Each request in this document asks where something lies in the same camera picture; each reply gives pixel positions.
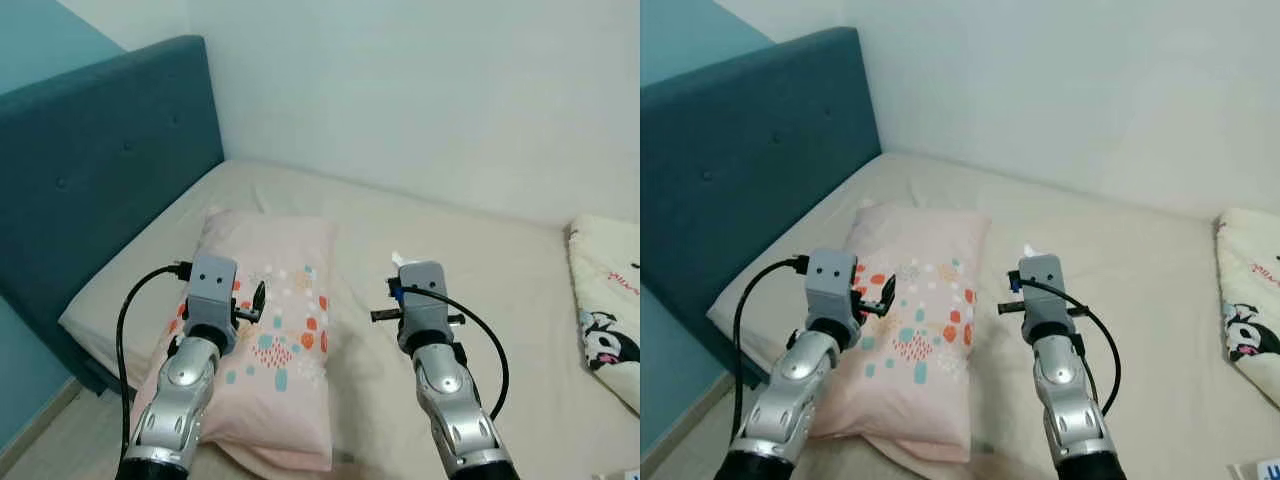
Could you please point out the pink patterned pillow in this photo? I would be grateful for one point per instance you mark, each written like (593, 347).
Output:
(285, 380)
(930, 380)

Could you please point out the beige sheeted mattress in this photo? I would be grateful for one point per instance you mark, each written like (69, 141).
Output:
(450, 260)
(1100, 250)

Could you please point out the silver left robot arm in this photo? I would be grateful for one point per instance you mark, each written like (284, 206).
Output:
(790, 400)
(175, 410)

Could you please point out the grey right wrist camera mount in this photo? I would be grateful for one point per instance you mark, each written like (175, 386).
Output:
(425, 300)
(1045, 295)

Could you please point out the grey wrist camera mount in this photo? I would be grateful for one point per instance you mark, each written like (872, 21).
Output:
(212, 285)
(1045, 295)
(425, 300)
(830, 285)

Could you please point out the cream cartoon print blanket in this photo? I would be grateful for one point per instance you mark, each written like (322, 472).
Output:
(1250, 300)
(610, 300)

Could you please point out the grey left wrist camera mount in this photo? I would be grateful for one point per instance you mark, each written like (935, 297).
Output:
(212, 285)
(830, 285)

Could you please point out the white tissue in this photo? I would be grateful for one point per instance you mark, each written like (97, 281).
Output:
(402, 259)
(1030, 251)

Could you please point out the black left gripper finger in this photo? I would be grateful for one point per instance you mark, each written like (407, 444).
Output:
(260, 297)
(885, 291)

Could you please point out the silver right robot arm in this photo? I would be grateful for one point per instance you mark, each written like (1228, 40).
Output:
(1075, 420)
(455, 420)

